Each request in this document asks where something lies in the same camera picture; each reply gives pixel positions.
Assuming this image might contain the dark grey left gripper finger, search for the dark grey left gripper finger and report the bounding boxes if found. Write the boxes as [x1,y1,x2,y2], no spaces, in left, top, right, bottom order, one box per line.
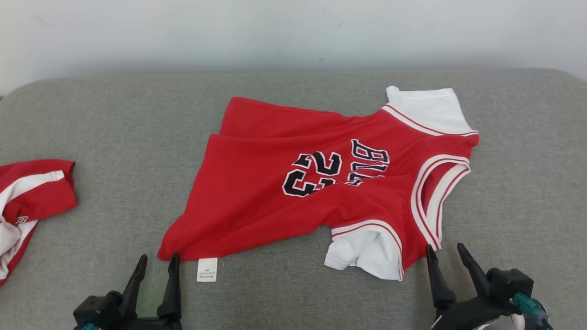
[120,254,148,319]
[157,252,183,320]

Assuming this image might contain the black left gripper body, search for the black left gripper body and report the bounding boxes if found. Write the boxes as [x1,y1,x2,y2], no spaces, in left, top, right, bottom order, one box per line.
[115,316,183,330]

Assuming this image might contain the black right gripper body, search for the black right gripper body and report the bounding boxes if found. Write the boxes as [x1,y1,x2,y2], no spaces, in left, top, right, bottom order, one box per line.
[431,297,517,330]

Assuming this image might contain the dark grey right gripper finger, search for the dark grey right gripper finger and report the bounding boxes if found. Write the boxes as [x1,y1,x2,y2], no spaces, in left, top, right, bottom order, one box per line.
[457,243,491,299]
[425,244,457,310]

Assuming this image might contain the red basketball jersey number 23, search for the red basketball jersey number 23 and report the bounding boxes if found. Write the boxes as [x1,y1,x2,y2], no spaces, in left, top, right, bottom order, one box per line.
[157,86,480,282]

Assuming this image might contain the red shorts with white stripe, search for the red shorts with white stripe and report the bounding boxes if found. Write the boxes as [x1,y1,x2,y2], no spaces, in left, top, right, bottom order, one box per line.
[0,159,78,287]

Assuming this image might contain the grey fabric sofa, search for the grey fabric sofa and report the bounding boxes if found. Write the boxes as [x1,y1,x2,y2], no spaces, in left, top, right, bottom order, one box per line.
[0,69,587,330]

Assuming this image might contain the teal right camera cable plug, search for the teal right camera cable plug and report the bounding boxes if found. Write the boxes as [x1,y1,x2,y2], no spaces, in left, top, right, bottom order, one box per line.
[513,293,550,327]

